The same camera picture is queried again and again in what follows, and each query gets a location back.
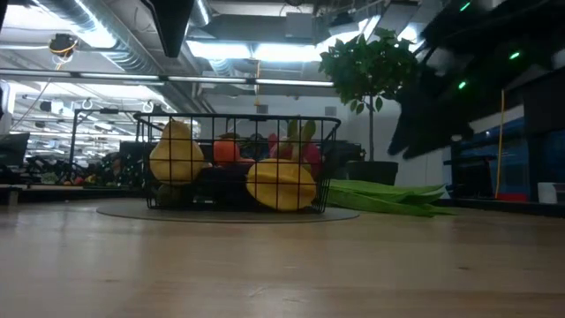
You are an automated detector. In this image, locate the green corn husk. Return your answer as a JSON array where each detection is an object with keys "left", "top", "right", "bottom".
[{"left": 328, "top": 178, "right": 456, "bottom": 217}]

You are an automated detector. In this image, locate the yellow pear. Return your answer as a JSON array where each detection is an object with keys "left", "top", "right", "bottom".
[{"left": 148, "top": 119, "right": 207, "bottom": 186}]

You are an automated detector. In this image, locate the black monitor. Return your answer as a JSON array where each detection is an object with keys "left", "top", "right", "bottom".
[{"left": 0, "top": 132, "right": 31, "bottom": 169}]

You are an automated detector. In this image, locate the black yellow cable reel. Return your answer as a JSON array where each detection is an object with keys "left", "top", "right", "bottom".
[{"left": 48, "top": 33, "right": 80, "bottom": 58}]

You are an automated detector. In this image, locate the potted green plant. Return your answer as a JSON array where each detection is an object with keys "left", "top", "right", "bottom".
[{"left": 318, "top": 26, "right": 418, "bottom": 186}]

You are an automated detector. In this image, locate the black metal stand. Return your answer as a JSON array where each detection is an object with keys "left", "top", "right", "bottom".
[{"left": 69, "top": 108, "right": 142, "bottom": 178}]

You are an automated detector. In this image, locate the yellow star fruit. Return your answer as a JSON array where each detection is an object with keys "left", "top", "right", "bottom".
[{"left": 245, "top": 157, "right": 318, "bottom": 212}]

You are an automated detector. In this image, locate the black wire basket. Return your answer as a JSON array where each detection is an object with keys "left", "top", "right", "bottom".
[{"left": 133, "top": 113, "right": 342, "bottom": 214}]

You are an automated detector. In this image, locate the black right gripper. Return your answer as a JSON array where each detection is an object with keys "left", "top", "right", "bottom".
[{"left": 388, "top": 65, "right": 476, "bottom": 160}]

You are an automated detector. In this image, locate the pink dragon fruit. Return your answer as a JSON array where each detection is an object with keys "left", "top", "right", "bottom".
[{"left": 267, "top": 119, "right": 323, "bottom": 180}]

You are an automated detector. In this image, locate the dark green cucumber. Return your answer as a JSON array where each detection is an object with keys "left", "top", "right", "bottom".
[{"left": 154, "top": 183, "right": 178, "bottom": 208}]

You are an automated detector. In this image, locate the black aluminium table frame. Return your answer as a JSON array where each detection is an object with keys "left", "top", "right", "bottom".
[{"left": 0, "top": 68, "right": 336, "bottom": 87}]

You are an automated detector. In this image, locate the white cup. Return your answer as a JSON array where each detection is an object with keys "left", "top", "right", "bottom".
[{"left": 537, "top": 181, "right": 558, "bottom": 204}]

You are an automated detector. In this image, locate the yellow hanging cable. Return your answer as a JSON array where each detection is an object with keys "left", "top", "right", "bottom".
[{"left": 493, "top": 90, "right": 507, "bottom": 199}]

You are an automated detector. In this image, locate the orange tangerine cluster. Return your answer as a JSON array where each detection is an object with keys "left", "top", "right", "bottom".
[{"left": 213, "top": 137, "right": 255, "bottom": 168}]

